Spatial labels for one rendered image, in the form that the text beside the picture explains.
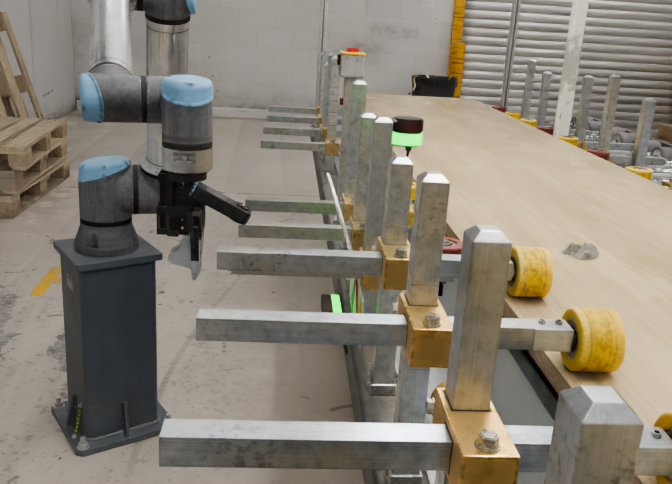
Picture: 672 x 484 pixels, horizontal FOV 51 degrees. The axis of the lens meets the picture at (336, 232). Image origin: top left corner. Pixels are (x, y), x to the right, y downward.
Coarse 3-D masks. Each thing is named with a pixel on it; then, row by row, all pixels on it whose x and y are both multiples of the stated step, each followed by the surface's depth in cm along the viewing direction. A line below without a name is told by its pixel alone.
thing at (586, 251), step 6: (570, 246) 138; (576, 246) 138; (582, 246) 138; (588, 246) 138; (594, 246) 141; (564, 252) 138; (570, 252) 137; (576, 252) 138; (582, 252) 137; (588, 252) 136; (594, 252) 138; (582, 258) 135; (588, 258) 135
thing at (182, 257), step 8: (184, 240) 133; (200, 240) 135; (184, 248) 134; (200, 248) 135; (168, 256) 134; (176, 256) 134; (184, 256) 134; (176, 264) 135; (184, 264) 135; (192, 264) 134; (200, 264) 136; (192, 272) 135
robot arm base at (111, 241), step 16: (80, 224) 211; (96, 224) 208; (112, 224) 209; (128, 224) 213; (80, 240) 210; (96, 240) 208; (112, 240) 209; (128, 240) 212; (96, 256) 208; (112, 256) 209
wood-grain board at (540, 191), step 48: (384, 96) 404; (432, 144) 254; (480, 144) 260; (528, 144) 267; (480, 192) 185; (528, 192) 188; (576, 192) 192; (624, 192) 196; (528, 240) 145; (576, 240) 148; (624, 240) 150; (576, 288) 120; (624, 288) 121; (576, 384) 87; (624, 384) 88
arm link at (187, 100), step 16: (176, 80) 124; (192, 80) 126; (208, 80) 127; (176, 96) 123; (192, 96) 123; (208, 96) 126; (176, 112) 124; (192, 112) 124; (208, 112) 127; (176, 128) 125; (192, 128) 125; (208, 128) 127; (176, 144) 126; (192, 144) 126; (208, 144) 128
